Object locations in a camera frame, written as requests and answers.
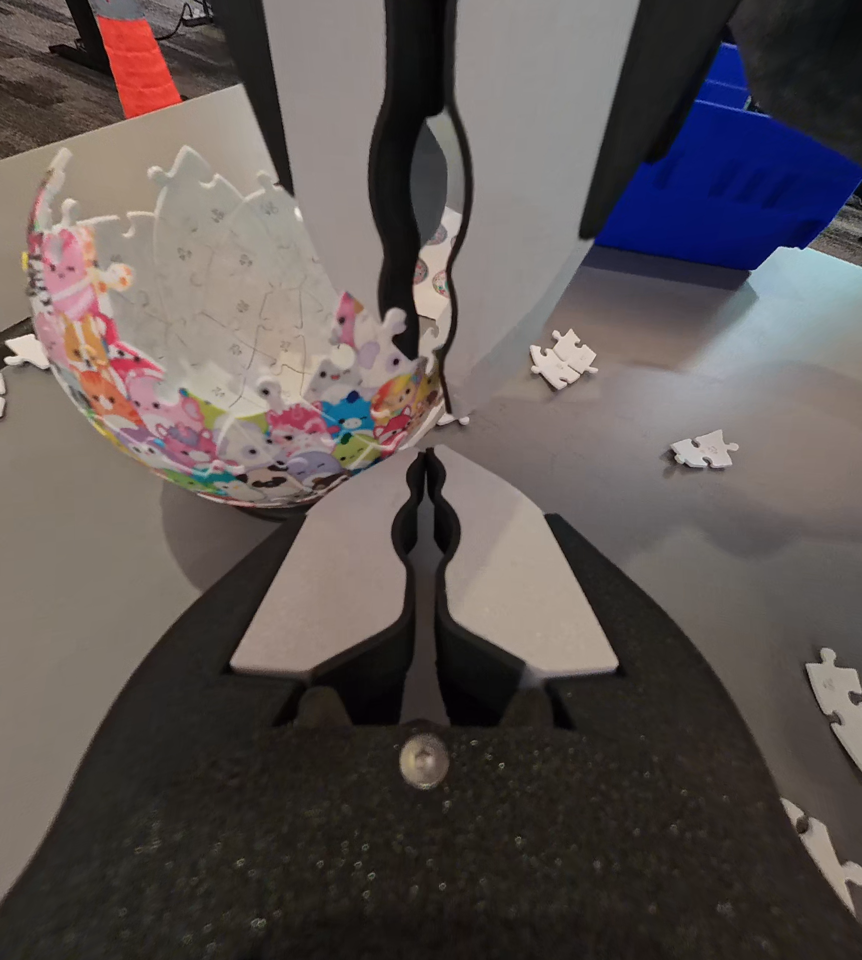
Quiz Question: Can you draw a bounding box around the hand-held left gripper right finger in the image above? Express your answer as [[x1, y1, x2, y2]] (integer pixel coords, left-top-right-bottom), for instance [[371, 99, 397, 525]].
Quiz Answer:
[[431, 447, 621, 724]]

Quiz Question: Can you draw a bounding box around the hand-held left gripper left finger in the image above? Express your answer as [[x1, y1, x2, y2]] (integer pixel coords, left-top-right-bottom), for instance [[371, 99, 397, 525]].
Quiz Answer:
[[232, 447, 429, 724]]

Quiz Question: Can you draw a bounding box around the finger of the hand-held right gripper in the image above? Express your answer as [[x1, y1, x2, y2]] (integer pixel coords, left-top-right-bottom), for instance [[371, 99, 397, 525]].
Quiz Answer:
[[428, 0, 645, 418], [259, 0, 420, 369]]

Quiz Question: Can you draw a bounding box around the colourful puzzle ball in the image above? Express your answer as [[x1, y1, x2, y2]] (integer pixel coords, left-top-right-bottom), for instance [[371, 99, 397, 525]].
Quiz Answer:
[[26, 146, 450, 514]]

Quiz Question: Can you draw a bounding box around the puzzle instruction leaflet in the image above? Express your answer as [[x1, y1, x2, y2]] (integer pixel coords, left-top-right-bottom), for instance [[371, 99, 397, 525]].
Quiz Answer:
[[409, 207, 465, 361]]

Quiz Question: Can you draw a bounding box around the blue plastic bin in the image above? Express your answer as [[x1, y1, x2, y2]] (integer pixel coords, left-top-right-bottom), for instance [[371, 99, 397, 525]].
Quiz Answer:
[[596, 42, 862, 271]]

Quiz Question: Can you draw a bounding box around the orange plastic object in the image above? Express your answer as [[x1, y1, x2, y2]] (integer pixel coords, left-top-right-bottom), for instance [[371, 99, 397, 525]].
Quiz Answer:
[[97, 0, 184, 118]]

